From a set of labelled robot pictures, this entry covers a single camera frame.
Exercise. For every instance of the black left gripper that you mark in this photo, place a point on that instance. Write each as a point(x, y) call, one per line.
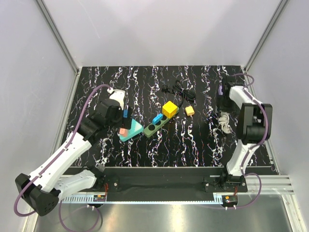
point(126, 122)

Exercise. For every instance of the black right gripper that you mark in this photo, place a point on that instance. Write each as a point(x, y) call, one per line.
point(234, 109)

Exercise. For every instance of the pink plug adapter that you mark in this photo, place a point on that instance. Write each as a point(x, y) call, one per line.
point(123, 132)

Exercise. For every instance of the teal triangular power strip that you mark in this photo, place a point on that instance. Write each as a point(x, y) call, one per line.
point(136, 128)

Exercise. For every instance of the dark blue cube adapter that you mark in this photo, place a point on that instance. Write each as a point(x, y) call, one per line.
point(126, 113)

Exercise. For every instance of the purple power strip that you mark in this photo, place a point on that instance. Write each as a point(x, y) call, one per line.
point(220, 90)

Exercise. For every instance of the green power strip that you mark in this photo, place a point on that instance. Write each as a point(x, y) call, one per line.
point(152, 128)

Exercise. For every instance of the light blue plug adapter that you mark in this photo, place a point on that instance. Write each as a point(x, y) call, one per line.
point(157, 118)

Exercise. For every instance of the yellow cube plug adapter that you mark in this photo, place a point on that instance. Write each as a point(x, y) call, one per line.
point(169, 109)

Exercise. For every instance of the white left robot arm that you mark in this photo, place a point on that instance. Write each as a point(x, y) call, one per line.
point(41, 189)

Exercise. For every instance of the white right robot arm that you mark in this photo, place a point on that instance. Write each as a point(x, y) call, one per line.
point(253, 128)

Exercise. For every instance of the small orange plug adapter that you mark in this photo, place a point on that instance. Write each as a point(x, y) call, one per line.
point(189, 111)

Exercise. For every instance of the black marbled table mat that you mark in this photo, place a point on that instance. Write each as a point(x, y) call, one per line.
point(192, 141)

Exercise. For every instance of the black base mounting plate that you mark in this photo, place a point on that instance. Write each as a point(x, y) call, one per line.
point(180, 184)

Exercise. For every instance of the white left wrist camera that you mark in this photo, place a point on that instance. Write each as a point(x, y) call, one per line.
point(117, 95)

